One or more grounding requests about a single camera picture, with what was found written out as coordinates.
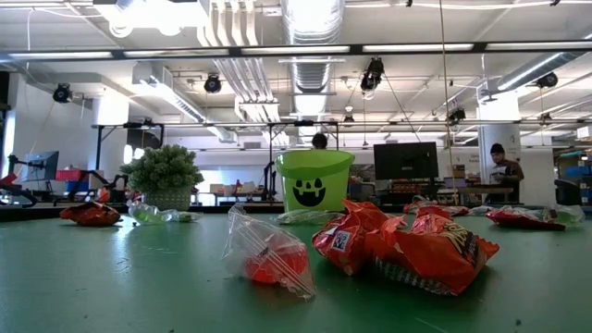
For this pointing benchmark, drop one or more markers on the clear bag green candy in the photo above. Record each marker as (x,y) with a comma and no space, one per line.
(300,217)
(481,211)
(187,216)
(332,216)
(566,215)
(145,215)

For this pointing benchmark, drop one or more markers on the clear bag red candy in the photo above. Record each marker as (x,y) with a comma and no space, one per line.
(273,263)

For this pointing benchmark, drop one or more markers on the red white candy pack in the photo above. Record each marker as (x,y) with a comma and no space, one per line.
(455,211)

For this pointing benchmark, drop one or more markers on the lime green pumpkin-face bucket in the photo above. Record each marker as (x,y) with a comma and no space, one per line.
(314,176)

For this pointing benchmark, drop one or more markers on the person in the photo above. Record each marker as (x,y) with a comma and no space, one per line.
(319,140)
(506,173)

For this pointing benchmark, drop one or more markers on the red pack with QR label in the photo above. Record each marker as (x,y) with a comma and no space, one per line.
(342,245)

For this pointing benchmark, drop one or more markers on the black background monitor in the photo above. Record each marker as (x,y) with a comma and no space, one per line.
(406,161)

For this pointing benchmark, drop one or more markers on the black ceiling spotlight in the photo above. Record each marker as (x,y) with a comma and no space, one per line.
(213,84)
(62,94)
(456,115)
(372,76)
(548,80)

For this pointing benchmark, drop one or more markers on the red Skittles pack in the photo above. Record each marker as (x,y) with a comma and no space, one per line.
(522,219)
(418,208)

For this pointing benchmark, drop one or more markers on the pale green potted plant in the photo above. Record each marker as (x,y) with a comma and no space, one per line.
(162,171)

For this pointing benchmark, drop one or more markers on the orange Reese's pack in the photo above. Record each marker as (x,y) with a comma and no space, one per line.
(439,259)

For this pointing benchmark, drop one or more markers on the red storage bin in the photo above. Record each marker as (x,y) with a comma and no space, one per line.
(69,175)

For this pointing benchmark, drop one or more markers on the green felt mat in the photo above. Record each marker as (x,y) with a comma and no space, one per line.
(92,287)

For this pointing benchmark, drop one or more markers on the grey background monitor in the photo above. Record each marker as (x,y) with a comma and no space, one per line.
(44,165)

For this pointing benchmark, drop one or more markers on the silver ventilation duct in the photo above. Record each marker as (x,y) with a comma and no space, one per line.
(312,74)

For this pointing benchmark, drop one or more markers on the black overhead frame beam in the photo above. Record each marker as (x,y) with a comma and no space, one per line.
(233,51)

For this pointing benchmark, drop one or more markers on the black workstation frame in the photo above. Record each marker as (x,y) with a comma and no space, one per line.
(98,148)

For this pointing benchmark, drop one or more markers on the white ceiling duct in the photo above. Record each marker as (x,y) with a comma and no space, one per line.
(139,14)

